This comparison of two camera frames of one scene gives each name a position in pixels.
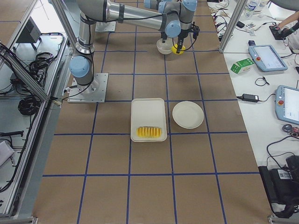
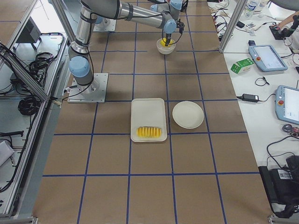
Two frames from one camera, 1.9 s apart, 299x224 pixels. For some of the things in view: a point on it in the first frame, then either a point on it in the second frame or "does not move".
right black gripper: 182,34 to 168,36
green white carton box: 242,65 does not move
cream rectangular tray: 148,112 does not move
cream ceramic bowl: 165,48 does not move
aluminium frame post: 240,7 does not move
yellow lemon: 174,50 to 163,42
